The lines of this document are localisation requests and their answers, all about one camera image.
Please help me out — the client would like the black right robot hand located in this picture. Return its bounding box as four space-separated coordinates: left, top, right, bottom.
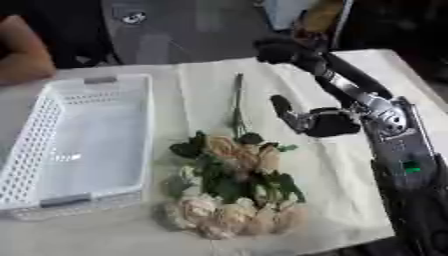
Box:
253 37 396 138

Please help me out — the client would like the cream artificial rose bouquet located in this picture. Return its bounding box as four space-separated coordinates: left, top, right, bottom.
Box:
152 73 310 240

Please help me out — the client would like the white perforated plastic basket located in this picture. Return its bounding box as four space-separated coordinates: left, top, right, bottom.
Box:
0 73 156 221

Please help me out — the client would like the black chair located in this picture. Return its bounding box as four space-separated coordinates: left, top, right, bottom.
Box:
0 0 125 69

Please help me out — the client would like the person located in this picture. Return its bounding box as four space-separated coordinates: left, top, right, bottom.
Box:
0 14 58 86

